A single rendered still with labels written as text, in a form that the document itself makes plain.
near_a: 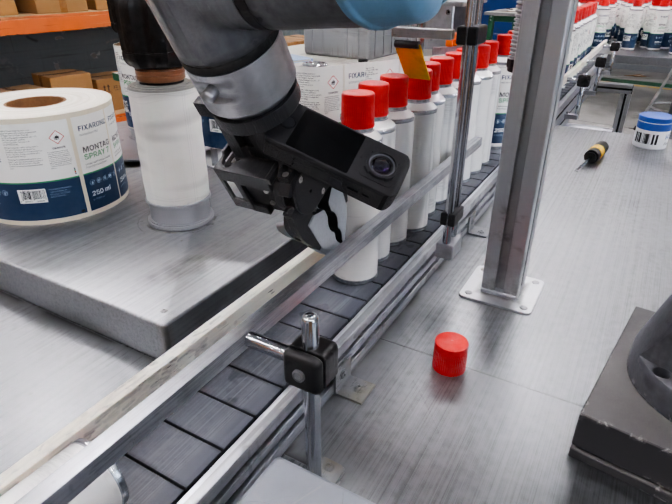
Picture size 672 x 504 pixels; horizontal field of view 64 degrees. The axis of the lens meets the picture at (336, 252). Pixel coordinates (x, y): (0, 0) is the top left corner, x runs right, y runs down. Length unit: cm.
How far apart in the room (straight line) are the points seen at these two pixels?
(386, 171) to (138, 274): 35
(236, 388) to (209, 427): 5
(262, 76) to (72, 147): 46
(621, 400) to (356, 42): 238
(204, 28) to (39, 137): 47
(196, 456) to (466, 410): 25
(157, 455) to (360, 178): 25
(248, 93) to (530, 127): 34
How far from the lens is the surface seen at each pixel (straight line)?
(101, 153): 84
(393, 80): 63
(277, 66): 40
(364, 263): 59
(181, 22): 37
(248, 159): 48
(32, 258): 75
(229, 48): 38
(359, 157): 43
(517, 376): 58
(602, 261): 84
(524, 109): 62
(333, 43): 281
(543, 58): 60
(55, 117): 80
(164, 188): 73
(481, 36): 60
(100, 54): 551
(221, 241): 71
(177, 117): 70
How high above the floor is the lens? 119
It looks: 28 degrees down
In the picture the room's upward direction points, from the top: straight up
